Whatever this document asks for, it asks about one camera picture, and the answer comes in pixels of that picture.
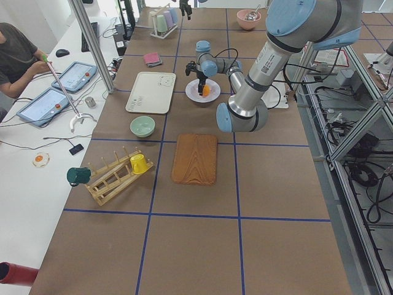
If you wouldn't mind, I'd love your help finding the brown wooden cutting board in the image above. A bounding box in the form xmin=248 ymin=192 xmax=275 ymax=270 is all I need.
xmin=171 ymin=133 xmax=217 ymax=186

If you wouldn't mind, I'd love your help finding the dark green mug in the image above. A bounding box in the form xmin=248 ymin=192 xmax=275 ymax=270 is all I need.
xmin=66 ymin=167 xmax=91 ymax=187

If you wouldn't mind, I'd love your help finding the black keyboard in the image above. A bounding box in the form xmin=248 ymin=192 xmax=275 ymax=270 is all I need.
xmin=80 ymin=22 xmax=99 ymax=53

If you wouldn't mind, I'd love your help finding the pink reaching stick tool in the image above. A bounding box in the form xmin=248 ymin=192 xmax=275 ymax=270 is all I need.
xmin=41 ymin=54 xmax=97 ymax=133

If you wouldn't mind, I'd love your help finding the person in grey shirt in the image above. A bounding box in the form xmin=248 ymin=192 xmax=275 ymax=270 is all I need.
xmin=1 ymin=22 xmax=50 ymax=99

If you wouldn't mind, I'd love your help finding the blue teach pendant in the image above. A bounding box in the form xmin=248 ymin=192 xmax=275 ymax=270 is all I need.
xmin=17 ymin=88 xmax=72 ymax=127
xmin=58 ymin=61 xmax=97 ymax=94

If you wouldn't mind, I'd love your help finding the pastel green cup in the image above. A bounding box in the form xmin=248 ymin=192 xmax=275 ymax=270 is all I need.
xmin=157 ymin=14 xmax=168 ymax=34

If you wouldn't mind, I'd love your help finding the pink and grey cloth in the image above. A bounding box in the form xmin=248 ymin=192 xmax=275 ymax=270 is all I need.
xmin=143 ymin=52 xmax=162 ymax=68

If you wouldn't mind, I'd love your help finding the wooden cup holder rack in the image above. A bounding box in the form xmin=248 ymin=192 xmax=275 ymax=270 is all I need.
xmin=148 ymin=3 xmax=179 ymax=39

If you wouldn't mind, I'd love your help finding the white round plate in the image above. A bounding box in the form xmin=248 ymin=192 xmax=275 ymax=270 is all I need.
xmin=185 ymin=79 xmax=220 ymax=103

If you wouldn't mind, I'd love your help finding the yellow mug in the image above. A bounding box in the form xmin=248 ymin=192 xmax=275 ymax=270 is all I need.
xmin=130 ymin=154 xmax=149 ymax=175

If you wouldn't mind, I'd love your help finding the metal spoon in bowl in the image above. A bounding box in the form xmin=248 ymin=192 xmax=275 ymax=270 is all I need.
xmin=244 ymin=4 xmax=261 ymax=21

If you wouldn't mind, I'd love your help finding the green ceramic bowl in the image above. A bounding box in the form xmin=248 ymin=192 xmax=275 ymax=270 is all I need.
xmin=130 ymin=116 xmax=155 ymax=138

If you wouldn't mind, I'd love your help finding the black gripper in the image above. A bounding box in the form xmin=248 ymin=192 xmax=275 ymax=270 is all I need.
xmin=196 ymin=70 xmax=206 ymax=96

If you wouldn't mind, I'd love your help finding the blue teach pendant near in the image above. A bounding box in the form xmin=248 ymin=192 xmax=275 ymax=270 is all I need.
xmin=17 ymin=88 xmax=72 ymax=127

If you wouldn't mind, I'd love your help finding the orange fruit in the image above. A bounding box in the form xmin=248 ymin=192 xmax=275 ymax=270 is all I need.
xmin=202 ymin=85 xmax=211 ymax=97

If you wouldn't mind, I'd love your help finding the pastel purple cup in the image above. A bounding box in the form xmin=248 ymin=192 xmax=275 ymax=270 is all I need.
xmin=162 ymin=10 xmax=173 ymax=28

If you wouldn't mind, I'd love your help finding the cream bear serving tray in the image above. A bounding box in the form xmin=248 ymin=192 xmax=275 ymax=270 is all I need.
xmin=125 ymin=71 xmax=176 ymax=114

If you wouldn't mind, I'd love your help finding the blue teach pendant far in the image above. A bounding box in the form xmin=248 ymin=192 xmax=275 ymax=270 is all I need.
xmin=58 ymin=61 xmax=97 ymax=94

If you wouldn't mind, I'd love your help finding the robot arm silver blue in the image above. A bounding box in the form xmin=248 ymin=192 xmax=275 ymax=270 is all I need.
xmin=196 ymin=1 xmax=363 ymax=132

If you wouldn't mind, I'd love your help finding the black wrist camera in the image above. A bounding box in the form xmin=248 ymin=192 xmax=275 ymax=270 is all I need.
xmin=185 ymin=61 xmax=197 ymax=76

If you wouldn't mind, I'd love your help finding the red cylinder object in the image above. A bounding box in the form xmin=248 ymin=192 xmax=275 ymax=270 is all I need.
xmin=1 ymin=262 xmax=39 ymax=286

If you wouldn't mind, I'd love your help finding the aluminium frame post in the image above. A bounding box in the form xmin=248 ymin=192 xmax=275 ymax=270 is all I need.
xmin=68 ymin=0 xmax=114 ymax=93

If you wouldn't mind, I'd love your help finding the pastel blue cup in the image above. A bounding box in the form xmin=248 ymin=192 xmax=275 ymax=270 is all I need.
xmin=169 ymin=7 xmax=178 ymax=24

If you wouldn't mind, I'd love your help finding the aluminium frame side rail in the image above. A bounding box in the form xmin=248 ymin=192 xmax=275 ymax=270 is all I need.
xmin=286 ymin=39 xmax=392 ymax=294

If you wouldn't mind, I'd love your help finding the fried egg coaster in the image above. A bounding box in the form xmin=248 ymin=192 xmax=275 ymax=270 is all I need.
xmin=32 ymin=152 xmax=50 ymax=168

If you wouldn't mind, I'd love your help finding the pink bowl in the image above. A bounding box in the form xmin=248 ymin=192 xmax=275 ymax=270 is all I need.
xmin=236 ymin=9 xmax=262 ymax=30

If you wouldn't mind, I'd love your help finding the black computer mouse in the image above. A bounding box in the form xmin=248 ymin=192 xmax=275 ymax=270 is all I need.
xmin=55 ymin=49 xmax=70 ymax=58

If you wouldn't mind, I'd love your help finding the wooden dish drying rack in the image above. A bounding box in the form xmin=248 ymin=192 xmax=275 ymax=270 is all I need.
xmin=85 ymin=147 xmax=154 ymax=206

